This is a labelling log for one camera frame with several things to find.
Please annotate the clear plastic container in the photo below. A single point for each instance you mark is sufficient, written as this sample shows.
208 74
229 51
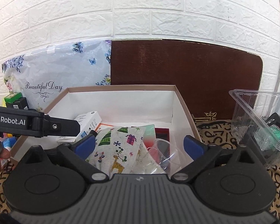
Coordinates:
256 123

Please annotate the printed cloth drawstring pouch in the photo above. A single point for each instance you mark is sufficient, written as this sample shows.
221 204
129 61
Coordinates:
117 149

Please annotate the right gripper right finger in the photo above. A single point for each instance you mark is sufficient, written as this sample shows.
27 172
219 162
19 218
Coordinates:
193 147

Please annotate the white printed paper box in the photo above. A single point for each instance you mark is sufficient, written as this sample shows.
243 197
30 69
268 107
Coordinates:
88 121

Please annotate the green small box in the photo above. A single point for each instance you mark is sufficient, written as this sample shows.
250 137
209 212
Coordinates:
12 97

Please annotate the brown cardboard storage box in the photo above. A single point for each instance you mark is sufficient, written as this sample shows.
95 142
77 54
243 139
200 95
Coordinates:
131 105

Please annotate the floral plastic bag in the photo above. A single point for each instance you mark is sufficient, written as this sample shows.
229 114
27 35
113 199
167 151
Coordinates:
41 75

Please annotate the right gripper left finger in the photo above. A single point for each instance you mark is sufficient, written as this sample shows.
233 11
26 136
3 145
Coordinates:
84 147

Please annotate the black small box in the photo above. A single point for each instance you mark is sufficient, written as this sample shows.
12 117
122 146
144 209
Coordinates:
20 103

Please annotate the red card box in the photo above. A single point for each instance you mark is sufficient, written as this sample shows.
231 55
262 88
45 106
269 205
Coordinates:
162 133

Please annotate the clear plastic cup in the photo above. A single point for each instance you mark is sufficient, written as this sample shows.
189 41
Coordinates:
163 157

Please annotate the dark brown board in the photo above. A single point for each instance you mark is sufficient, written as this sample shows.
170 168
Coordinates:
203 73

